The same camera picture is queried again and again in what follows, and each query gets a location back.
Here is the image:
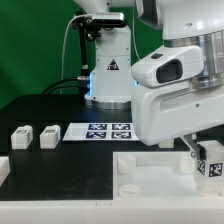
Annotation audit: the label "marker sheet with tags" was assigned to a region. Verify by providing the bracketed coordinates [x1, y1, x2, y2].
[63, 123, 138, 141]

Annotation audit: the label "black cables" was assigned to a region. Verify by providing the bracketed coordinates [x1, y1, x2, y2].
[40, 77, 92, 95]

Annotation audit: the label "white square tabletop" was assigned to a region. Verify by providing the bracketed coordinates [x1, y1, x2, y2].
[113, 152, 224, 199]

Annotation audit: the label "white front fence bar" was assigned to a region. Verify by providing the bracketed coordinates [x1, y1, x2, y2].
[0, 198, 224, 224]

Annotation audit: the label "white cable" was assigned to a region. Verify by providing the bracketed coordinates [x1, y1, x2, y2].
[59, 14, 92, 94]

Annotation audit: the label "white left fence piece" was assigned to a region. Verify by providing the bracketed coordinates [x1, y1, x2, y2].
[0, 156, 10, 187]

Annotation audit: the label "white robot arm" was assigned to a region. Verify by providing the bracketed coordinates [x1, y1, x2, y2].
[74, 0, 224, 160]

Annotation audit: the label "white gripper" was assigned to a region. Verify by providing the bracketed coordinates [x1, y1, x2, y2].
[132, 81, 224, 161]

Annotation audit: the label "camera on black stand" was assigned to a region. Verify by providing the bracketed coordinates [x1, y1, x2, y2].
[72, 12, 126, 96]

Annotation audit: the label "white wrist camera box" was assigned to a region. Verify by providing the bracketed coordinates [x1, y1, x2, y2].
[132, 45, 204, 88]

